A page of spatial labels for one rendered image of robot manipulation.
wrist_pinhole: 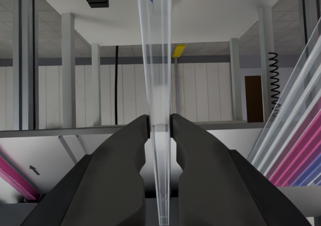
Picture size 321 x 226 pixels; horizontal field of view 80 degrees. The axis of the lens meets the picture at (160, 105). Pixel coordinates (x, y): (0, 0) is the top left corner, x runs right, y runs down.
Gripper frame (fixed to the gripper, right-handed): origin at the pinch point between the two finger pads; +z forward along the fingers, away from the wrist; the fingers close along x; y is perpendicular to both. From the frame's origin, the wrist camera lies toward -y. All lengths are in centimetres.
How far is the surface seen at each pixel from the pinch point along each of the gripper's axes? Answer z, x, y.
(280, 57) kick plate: 314, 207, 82
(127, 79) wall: 287, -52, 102
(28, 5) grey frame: 44, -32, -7
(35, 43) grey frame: 42, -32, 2
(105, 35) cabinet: 74, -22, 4
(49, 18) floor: 193, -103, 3
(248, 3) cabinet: 57, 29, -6
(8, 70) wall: 285, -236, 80
